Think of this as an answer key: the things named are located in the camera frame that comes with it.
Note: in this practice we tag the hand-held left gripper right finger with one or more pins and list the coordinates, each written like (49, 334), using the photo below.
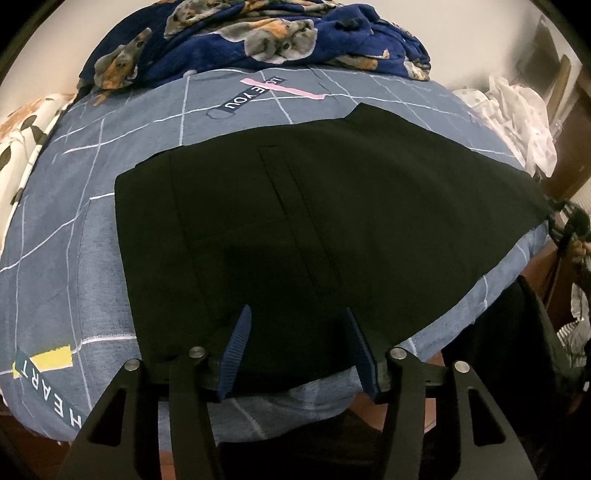
(362, 355)

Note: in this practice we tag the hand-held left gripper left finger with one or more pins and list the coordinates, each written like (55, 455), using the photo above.
(238, 344)

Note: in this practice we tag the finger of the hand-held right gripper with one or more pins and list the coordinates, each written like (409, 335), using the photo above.
(559, 221)

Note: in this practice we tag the black pants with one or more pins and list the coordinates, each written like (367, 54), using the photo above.
(323, 207)

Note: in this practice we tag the person's right hand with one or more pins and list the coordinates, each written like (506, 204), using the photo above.
(581, 254)

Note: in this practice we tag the white crumpled cloth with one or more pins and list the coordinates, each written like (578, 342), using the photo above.
(521, 120)

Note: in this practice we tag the striped white cloth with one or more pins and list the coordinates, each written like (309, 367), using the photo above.
(577, 332)

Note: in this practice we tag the person's dark clothing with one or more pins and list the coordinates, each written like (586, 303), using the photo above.
(498, 332)

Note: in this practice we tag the wooden board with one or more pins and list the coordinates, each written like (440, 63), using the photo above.
(551, 60)

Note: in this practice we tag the blue grid bed sheet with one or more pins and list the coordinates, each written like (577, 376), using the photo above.
(78, 240)

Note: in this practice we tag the white leaf patterned pillow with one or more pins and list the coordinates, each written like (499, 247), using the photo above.
(27, 134)

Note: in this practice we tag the blue dog printed blanket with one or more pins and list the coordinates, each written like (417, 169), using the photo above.
(277, 32)

